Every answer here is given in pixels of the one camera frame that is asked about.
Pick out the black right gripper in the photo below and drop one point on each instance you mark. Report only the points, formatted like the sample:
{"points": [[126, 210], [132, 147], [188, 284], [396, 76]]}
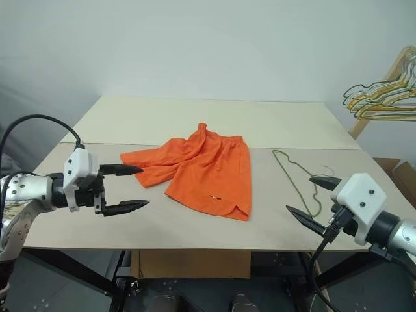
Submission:
{"points": [[349, 226]]}

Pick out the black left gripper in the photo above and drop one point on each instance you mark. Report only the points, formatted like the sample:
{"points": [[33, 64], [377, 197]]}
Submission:
{"points": [[86, 196]]}

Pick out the orange shorts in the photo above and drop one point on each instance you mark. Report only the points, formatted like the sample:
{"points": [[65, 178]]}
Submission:
{"points": [[208, 169]]}

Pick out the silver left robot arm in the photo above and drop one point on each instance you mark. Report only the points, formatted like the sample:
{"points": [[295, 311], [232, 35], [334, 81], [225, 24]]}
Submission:
{"points": [[29, 190]]}

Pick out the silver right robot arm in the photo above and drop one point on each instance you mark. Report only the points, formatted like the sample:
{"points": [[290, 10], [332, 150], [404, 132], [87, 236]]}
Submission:
{"points": [[403, 232]]}

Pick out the open cardboard box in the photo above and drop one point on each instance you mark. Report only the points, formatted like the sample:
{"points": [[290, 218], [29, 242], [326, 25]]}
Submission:
{"points": [[399, 172]]}

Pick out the wooden clothes rack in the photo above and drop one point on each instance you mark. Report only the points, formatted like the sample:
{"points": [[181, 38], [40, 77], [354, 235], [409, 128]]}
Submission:
{"points": [[362, 125]]}

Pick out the brown cardboard box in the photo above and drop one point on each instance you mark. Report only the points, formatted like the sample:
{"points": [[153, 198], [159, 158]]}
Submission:
{"points": [[195, 263]]}

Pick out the dark rounded shape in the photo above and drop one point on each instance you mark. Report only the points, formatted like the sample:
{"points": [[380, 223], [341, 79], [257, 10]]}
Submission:
{"points": [[165, 304], [245, 304]]}

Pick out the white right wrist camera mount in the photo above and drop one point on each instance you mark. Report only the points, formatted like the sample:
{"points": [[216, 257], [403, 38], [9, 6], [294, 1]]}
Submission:
{"points": [[360, 195]]}

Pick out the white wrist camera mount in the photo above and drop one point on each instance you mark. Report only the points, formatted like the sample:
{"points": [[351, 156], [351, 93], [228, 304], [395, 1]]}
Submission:
{"points": [[79, 165], [360, 195]]}

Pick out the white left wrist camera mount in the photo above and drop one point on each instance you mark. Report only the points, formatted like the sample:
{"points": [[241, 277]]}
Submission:
{"points": [[79, 165]]}

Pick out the black table frame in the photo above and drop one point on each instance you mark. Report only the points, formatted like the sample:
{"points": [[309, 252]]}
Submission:
{"points": [[65, 263]]}

